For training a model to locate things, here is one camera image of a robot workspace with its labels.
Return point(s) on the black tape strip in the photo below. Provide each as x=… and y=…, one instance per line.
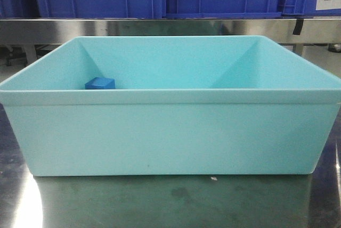
x=298, y=26

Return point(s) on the blue cube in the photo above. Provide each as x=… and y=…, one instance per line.
x=100, y=83

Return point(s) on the stainless steel shelf rail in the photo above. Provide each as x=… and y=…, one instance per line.
x=319, y=30

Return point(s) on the light cyan plastic tub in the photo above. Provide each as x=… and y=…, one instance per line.
x=182, y=105

